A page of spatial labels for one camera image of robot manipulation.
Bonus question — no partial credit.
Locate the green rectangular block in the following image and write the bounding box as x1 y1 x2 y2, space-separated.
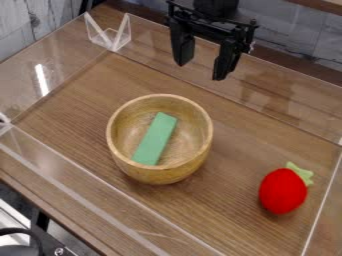
133 112 178 165

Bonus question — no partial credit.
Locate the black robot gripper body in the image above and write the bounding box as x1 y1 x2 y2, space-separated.
167 0 258 45

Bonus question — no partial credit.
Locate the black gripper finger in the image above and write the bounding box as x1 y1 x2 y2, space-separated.
170 20 195 66
213 39 241 81

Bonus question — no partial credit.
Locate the red plush strawberry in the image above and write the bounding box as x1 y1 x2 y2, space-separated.
258 161 314 215

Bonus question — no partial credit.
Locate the black cable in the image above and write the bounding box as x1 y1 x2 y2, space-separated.
0 227 46 256

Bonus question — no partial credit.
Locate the black table leg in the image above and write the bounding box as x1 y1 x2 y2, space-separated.
34 210 50 231

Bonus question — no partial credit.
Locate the clear acrylic tray enclosure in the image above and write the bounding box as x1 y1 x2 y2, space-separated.
0 10 342 256

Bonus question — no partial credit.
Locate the wooden bowl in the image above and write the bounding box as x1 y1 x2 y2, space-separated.
106 94 214 185

